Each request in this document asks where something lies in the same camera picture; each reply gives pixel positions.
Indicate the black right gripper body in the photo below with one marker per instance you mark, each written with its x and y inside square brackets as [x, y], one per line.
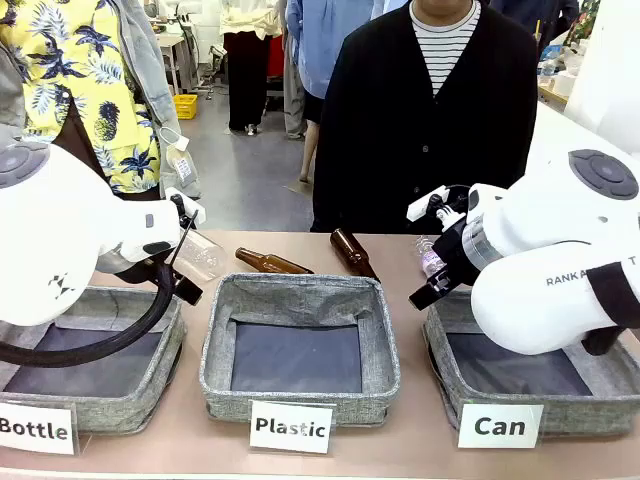
[457, 255]

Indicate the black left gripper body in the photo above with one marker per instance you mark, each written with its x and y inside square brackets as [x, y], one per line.
[147, 272]

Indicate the large clear plastic bottle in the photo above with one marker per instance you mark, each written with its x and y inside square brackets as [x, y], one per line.
[202, 255]

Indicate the brown glass beer bottle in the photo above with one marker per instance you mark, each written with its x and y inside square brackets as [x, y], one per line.
[275, 262]
[352, 252]

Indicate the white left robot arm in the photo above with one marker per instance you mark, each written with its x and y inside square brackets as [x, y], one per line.
[50, 225]

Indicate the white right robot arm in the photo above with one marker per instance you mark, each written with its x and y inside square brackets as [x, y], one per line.
[545, 215]

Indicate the grey fabric basket labelled Plastic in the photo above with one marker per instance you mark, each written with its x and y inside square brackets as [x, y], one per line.
[300, 300]

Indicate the grey fabric basket labelled Bottle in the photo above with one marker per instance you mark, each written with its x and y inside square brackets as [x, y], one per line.
[125, 415]

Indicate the white Can label sign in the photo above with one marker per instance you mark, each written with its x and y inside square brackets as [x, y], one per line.
[500, 426]

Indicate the grey fabric basket labelled Can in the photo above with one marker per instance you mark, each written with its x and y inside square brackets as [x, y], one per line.
[600, 405]

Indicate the small crumpled clear bottle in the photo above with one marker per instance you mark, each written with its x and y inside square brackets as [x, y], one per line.
[429, 257]

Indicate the clear tag pouch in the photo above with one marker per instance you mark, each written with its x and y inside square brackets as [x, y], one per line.
[181, 162]

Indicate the person in black cardigan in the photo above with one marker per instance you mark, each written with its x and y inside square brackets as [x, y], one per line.
[390, 125]

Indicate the white Plastic label sign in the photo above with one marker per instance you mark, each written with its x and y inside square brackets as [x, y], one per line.
[291, 427]

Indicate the yellow plastic crate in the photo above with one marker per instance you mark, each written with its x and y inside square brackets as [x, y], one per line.
[186, 106]

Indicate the white Bottle label sign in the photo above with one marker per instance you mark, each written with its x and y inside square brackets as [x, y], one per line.
[35, 427]

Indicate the cluttered background desk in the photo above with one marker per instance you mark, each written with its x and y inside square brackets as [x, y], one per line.
[562, 80]

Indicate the person in yellow floral shirt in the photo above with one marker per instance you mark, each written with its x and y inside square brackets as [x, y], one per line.
[75, 75]

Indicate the background work table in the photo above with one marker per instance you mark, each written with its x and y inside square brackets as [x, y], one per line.
[170, 55]

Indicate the person in cream top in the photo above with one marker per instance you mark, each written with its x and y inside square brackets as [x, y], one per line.
[247, 75]

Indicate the person in blue shirt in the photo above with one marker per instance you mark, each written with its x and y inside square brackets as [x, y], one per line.
[320, 45]

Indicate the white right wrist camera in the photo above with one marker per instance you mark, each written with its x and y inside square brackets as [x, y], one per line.
[425, 205]

